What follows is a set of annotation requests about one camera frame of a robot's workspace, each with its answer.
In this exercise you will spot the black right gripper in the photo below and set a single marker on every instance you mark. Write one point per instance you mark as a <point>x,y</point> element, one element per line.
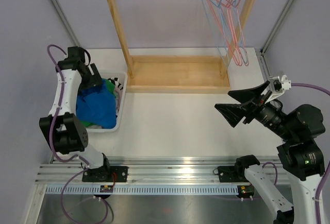
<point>234,112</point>

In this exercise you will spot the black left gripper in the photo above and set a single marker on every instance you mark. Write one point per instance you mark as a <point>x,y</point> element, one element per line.
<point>95,79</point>

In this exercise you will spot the green tank top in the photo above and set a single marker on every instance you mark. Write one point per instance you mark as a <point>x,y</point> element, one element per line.
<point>109,86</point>

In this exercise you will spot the black white striped tank top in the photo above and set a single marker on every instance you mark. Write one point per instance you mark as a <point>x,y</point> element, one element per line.
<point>117,87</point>

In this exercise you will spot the blue tank top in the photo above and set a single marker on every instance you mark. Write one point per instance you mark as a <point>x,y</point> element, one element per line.
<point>98,105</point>

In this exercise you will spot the pink hanger of green top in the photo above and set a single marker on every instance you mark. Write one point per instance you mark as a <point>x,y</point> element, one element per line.
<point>224,28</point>

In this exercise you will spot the pink hanger of grey top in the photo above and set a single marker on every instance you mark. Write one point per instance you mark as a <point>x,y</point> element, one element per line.
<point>228,8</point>

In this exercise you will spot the light blue hanger of pink top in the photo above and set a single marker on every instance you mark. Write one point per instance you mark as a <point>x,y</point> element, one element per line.
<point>241,23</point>

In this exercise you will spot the grey tank top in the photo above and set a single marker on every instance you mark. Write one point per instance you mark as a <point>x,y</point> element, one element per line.
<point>118,97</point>

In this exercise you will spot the pink hanger of striped top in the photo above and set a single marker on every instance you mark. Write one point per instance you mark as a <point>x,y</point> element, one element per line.
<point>240,37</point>

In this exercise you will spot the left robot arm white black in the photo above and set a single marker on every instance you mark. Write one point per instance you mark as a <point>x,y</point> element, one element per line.
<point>65,134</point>

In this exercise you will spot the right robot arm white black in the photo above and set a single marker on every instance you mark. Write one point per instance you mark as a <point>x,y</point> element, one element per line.
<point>299,154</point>

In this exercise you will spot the white plastic basket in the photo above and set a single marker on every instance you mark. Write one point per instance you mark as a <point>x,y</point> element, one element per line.
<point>96,107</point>

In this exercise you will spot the wooden clothes rack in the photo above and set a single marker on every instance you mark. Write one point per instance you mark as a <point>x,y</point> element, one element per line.
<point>192,74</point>

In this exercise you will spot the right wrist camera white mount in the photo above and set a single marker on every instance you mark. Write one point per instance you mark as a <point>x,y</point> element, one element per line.
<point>278,86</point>

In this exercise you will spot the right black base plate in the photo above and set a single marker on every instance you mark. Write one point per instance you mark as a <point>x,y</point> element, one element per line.
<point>230,174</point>

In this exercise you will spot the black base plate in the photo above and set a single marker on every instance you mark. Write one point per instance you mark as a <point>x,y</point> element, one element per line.
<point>113,174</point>
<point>230,174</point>

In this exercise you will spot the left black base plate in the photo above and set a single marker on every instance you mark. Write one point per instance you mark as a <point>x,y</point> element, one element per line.
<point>113,174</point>

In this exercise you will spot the aluminium rail frame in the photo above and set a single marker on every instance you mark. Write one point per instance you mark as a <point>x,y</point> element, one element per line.
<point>167,138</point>

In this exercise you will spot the white slotted cable duct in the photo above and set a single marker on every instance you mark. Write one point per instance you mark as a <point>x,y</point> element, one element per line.
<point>143,189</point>

